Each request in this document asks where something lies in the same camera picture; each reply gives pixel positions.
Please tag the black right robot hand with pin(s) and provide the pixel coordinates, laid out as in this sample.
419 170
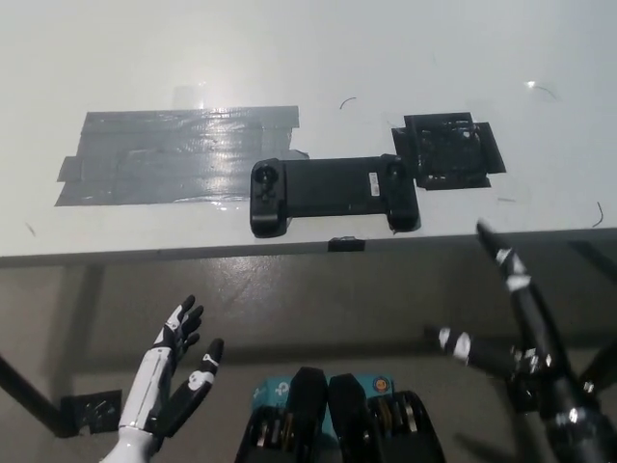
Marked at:
542 366

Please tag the grey duct tape patch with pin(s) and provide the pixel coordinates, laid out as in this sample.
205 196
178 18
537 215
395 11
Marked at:
164 159

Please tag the small black tape strip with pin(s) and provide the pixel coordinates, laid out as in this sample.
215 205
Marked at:
345 244

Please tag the black table leg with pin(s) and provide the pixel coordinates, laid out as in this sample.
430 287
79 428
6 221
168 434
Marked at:
600 359
29 393

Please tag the black game controller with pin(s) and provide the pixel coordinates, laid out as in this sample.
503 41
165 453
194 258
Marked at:
332 185

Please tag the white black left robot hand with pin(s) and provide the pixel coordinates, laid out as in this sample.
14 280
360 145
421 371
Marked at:
154 381

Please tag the black teal robot torso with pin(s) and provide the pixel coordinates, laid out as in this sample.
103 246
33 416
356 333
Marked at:
337 424

